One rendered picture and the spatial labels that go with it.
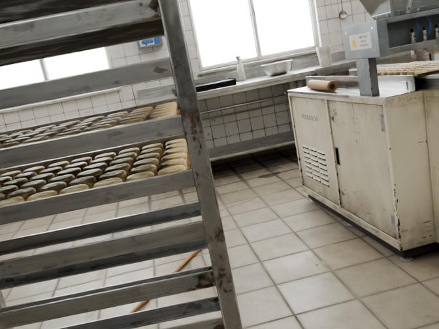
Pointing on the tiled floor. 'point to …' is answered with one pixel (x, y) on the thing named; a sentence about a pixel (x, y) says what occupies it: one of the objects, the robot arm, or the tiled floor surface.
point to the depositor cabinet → (368, 163)
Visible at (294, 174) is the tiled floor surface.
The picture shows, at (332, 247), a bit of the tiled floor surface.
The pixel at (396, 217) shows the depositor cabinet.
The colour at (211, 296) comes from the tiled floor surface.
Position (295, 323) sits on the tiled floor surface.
